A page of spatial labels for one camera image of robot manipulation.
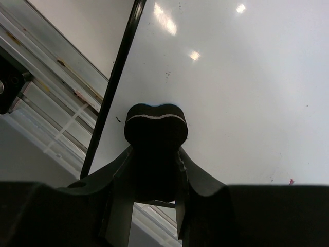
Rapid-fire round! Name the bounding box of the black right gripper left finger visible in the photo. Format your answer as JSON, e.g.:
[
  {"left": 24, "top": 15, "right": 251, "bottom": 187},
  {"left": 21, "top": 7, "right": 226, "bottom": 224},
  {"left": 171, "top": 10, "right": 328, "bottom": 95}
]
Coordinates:
[{"left": 55, "top": 147, "right": 135, "bottom": 246}]

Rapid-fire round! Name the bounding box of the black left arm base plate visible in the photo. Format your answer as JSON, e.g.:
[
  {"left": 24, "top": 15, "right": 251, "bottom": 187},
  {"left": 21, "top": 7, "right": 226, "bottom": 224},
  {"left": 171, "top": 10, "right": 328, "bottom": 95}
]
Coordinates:
[{"left": 1, "top": 54, "right": 32, "bottom": 115}]

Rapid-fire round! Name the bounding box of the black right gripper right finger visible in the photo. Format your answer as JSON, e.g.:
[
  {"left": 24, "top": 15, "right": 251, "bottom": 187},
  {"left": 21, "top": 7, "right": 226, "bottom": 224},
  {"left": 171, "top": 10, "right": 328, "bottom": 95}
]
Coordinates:
[{"left": 176, "top": 148, "right": 229, "bottom": 246}]

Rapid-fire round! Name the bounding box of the black whiteboard eraser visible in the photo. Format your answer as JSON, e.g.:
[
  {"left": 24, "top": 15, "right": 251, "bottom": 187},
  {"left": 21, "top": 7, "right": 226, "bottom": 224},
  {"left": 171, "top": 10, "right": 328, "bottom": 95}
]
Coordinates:
[{"left": 124, "top": 103, "right": 188, "bottom": 202}]

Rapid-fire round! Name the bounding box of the white black-framed whiteboard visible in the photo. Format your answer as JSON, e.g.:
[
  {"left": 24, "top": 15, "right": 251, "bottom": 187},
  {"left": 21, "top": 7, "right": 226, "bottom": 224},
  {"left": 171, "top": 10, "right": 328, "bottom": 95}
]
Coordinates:
[{"left": 90, "top": 1, "right": 328, "bottom": 185}]

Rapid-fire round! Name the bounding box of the aluminium table frame rail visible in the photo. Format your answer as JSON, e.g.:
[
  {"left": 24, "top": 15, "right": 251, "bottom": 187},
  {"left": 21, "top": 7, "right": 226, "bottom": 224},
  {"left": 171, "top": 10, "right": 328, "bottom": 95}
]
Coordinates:
[{"left": 1, "top": 1, "right": 181, "bottom": 246}]

